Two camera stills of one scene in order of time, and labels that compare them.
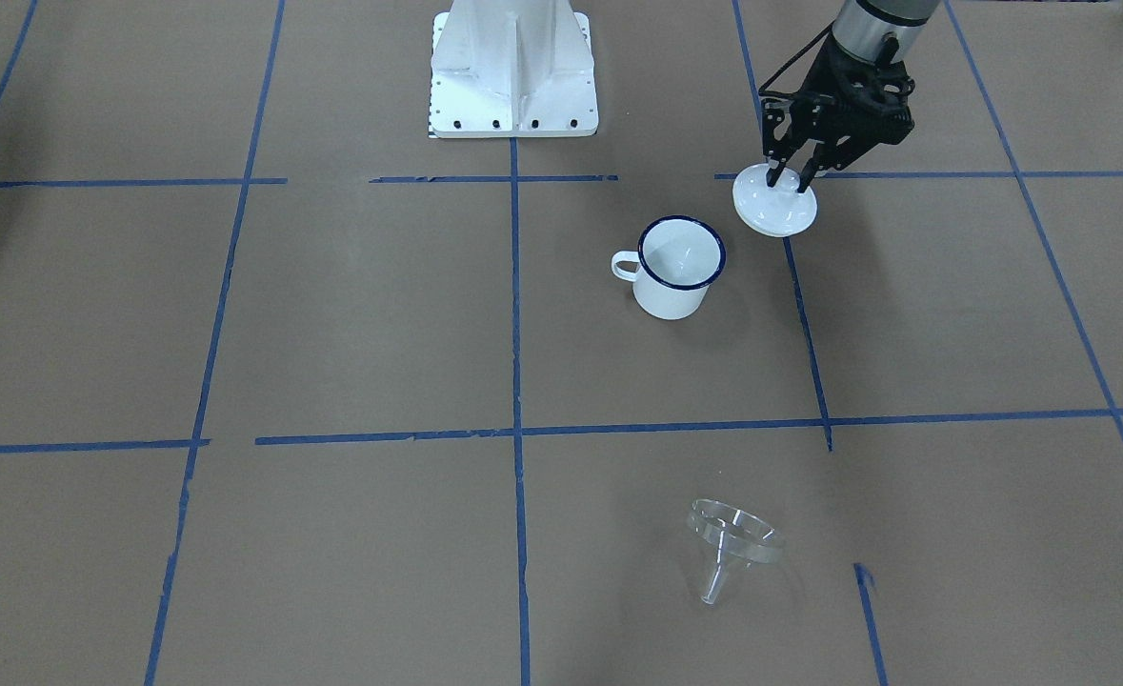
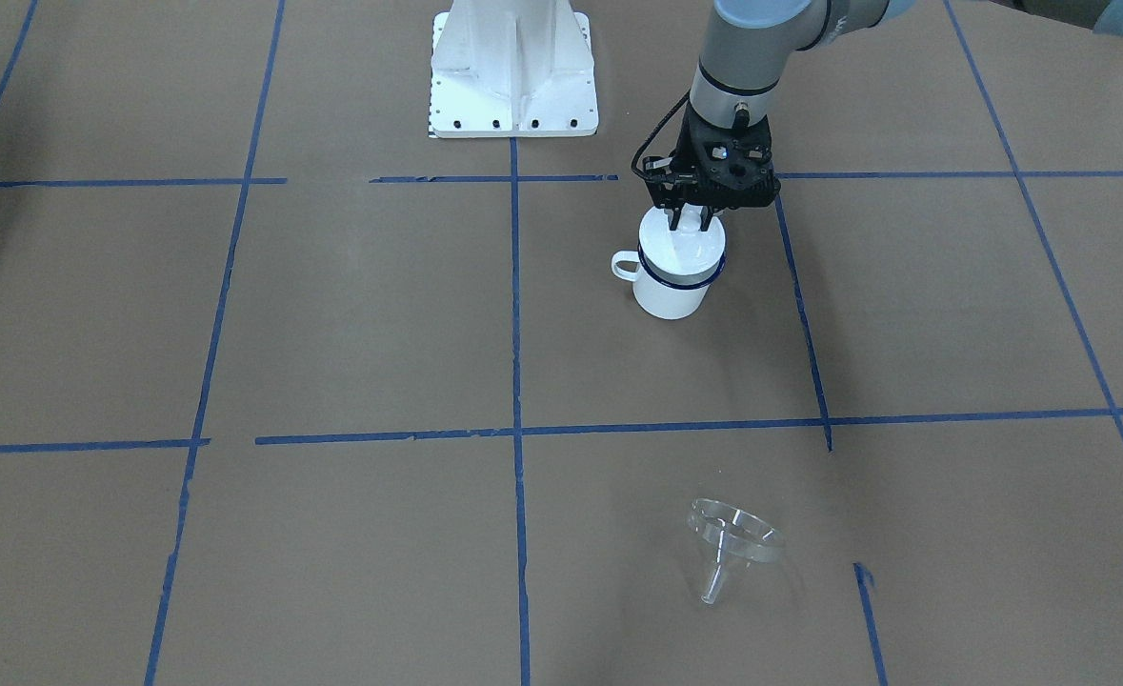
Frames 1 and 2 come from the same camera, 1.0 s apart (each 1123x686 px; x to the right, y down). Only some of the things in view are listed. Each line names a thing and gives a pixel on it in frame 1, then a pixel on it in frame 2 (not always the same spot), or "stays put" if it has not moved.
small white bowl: [780, 211] -> [683, 251]
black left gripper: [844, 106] -> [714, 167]
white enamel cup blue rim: [677, 258] stays put
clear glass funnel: [731, 534] stays put
